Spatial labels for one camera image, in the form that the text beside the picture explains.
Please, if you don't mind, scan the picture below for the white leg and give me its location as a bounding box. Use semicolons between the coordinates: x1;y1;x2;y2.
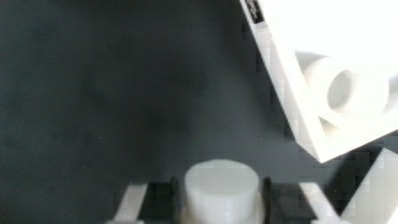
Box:
181;159;264;224

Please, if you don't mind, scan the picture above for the white L-shaped fence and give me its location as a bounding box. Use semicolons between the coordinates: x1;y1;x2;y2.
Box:
337;147;398;224

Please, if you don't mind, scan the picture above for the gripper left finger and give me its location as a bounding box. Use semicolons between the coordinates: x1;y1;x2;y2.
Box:
104;175;181;224

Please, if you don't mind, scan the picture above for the white square tabletop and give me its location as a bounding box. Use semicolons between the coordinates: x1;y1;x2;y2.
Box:
239;0;398;162

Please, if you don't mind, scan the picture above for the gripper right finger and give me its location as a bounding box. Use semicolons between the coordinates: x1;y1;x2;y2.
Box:
261;178;337;224

